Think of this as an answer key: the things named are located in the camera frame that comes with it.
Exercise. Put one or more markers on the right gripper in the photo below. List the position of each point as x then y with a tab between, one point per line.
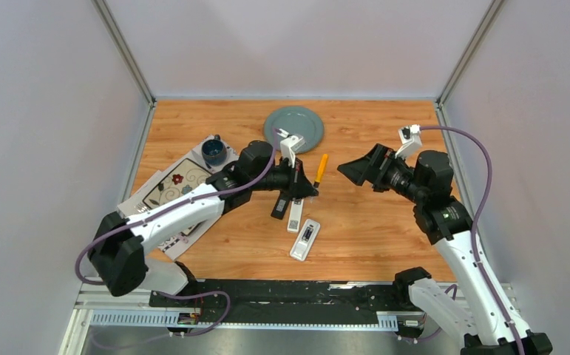
358	171

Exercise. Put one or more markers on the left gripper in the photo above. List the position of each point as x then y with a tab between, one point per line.
299	184

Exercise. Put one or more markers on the yellow handled screwdriver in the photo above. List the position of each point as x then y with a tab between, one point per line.
321	170

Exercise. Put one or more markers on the white remote with batteries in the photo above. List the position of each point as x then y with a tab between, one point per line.
305	239

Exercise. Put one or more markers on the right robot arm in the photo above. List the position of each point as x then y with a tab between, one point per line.
491	324

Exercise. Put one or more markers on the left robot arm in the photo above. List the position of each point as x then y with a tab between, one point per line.
120	249

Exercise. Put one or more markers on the white remote with QR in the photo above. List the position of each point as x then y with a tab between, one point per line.
295	215

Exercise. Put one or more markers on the black remote control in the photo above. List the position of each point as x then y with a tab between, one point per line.
281	206

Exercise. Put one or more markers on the grey-green round plate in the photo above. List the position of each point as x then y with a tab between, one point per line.
296	120

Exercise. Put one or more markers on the dark blue cup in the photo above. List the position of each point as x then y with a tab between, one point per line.
214	151

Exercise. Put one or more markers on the floral square plate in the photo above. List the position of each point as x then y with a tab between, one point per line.
182	179

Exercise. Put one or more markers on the metal fork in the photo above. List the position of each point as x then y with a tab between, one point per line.
140	208

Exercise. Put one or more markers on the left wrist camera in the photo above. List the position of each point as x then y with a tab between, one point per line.
289	146

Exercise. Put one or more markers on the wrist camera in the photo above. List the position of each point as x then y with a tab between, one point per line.
410	137
289	146

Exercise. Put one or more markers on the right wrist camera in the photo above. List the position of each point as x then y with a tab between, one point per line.
410	137

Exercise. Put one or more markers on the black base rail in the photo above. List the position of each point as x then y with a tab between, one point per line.
295	302

